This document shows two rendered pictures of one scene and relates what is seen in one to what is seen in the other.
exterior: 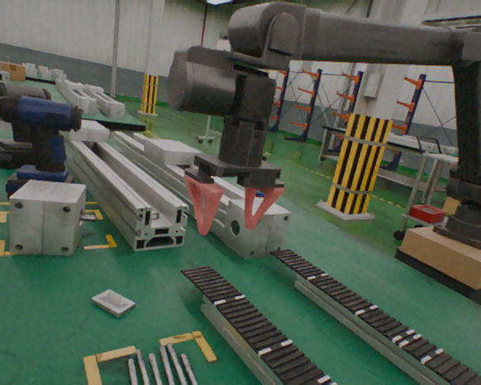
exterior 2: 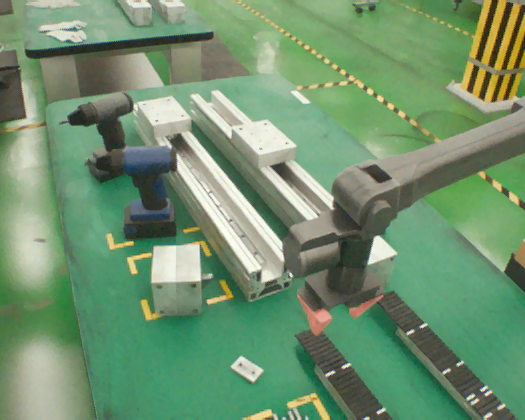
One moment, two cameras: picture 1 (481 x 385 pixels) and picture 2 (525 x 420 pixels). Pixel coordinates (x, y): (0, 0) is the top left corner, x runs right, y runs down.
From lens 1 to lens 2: 0.46 m
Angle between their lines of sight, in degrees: 21
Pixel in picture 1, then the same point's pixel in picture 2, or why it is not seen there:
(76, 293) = (217, 360)
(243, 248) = not seen: hidden behind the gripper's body
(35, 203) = (170, 284)
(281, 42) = (378, 225)
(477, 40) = not seen: outside the picture
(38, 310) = (197, 378)
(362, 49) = (457, 176)
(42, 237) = (177, 304)
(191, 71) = (305, 260)
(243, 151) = (347, 286)
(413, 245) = not seen: outside the picture
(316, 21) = (410, 187)
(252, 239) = not seen: hidden behind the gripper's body
